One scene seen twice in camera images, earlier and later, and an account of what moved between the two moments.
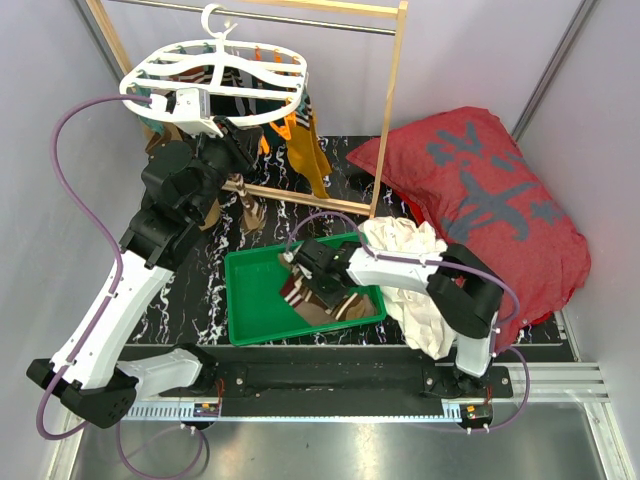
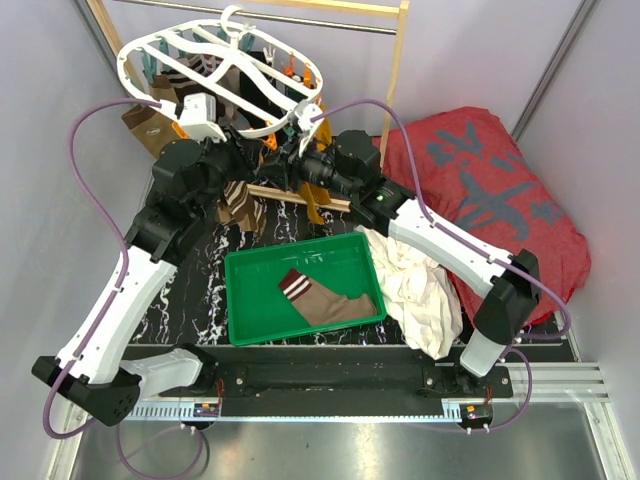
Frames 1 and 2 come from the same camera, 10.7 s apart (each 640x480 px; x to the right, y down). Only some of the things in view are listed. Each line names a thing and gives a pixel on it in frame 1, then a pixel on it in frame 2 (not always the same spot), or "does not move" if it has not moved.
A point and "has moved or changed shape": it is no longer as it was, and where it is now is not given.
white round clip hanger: x=246 y=81 has moved or changed shape
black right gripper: x=329 y=299 → x=282 y=169
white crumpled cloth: x=424 y=326 does not move
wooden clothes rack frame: x=391 y=8 does not move
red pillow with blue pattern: x=466 y=174 does not move
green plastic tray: x=256 y=309 does not move
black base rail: x=335 y=380 does not move
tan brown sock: x=212 y=215 → x=150 y=126
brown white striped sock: x=253 y=215 has moved or changed shape
